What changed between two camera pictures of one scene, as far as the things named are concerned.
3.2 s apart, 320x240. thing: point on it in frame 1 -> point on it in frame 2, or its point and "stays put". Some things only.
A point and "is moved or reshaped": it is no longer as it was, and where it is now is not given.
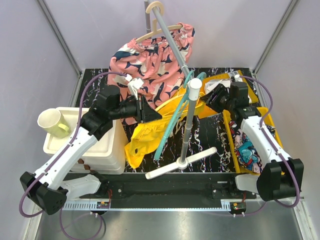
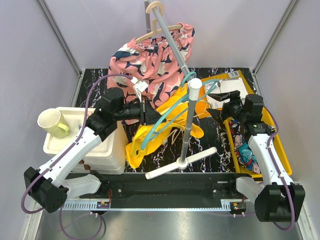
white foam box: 108,156 stays put
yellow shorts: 148,134 is moved or reshaped
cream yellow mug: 52,120 stays put
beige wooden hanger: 160,5 stays put
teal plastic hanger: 175,115 -> 154,123
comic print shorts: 248,158 stays put
